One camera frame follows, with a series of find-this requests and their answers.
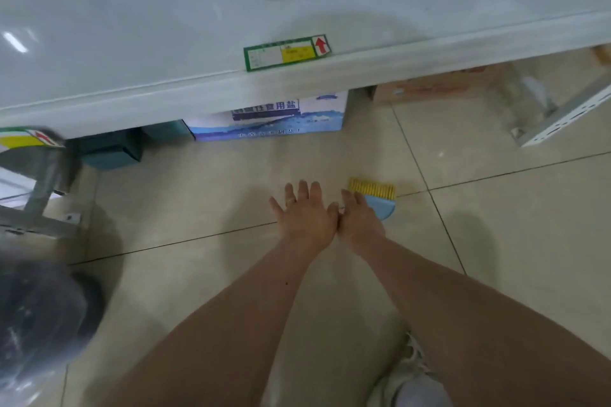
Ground person's left hand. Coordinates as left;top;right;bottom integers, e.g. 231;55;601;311
269;180;340;250

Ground person's right hand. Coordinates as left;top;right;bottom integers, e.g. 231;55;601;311
337;189;386;255

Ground blue brush yellow bristles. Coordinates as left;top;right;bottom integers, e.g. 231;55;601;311
347;177;398;223

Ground trash bin with plastic liner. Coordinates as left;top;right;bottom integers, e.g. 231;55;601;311
0;256;107;393

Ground person's right forearm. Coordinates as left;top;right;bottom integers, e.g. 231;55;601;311
355;235;611;407

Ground person's left forearm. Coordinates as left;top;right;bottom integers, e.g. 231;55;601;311
102;235;335;407

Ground blue white cardboard box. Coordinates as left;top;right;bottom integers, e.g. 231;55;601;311
183;90;349;142

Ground brown cardboard box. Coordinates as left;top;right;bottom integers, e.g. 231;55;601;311
370;63;509;107

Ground white mesh shoe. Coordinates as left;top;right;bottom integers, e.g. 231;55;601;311
366;333;452;407

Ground teal cardboard box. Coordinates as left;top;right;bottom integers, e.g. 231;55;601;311
141;119;195;143
78;127;144;170

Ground flat green yellow shelf label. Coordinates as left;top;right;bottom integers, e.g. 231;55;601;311
242;34;332;72

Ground white metal shelf rack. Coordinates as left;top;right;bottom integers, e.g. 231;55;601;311
0;0;611;238

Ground peeling green yellow shelf label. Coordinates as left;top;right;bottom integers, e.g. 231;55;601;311
0;127;66;153

